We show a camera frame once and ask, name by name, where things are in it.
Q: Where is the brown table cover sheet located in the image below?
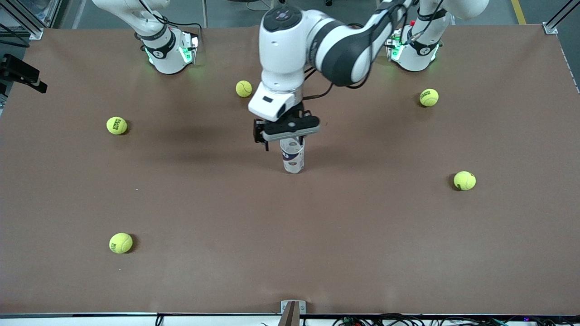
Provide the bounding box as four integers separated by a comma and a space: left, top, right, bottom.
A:
0, 23, 580, 316

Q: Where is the black right arm base cable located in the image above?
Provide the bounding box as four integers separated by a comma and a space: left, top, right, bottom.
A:
138, 0, 202, 33

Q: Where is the white blue tennis ball can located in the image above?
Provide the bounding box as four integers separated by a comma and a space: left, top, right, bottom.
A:
280, 137, 305, 174

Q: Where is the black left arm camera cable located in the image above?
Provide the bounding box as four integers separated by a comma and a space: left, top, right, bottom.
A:
301, 0, 438, 101

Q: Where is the aluminium frame post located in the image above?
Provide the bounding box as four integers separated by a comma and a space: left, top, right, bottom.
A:
542, 0, 580, 35
0, 0, 62, 40

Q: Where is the white table edge rail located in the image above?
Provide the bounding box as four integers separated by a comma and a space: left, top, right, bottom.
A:
0, 313, 580, 326

